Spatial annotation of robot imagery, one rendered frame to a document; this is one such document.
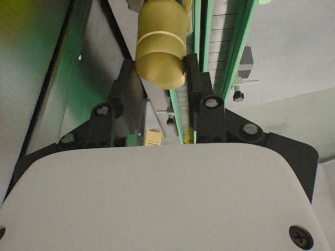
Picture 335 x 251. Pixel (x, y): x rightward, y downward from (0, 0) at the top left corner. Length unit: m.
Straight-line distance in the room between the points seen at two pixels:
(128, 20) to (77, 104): 0.26
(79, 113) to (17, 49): 0.15
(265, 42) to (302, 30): 0.10
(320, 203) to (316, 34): 6.06
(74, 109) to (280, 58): 0.75
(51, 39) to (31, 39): 0.03
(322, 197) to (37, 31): 6.72
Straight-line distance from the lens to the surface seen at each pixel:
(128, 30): 0.54
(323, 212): 6.70
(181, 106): 0.83
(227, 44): 0.57
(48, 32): 0.26
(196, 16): 0.39
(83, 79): 0.37
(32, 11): 0.25
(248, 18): 0.42
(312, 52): 0.91
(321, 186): 6.79
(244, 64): 0.72
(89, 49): 0.40
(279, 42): 0.81
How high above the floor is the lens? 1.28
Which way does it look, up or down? 23 degrees down
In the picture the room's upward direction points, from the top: 178 degrees counter-clockwise
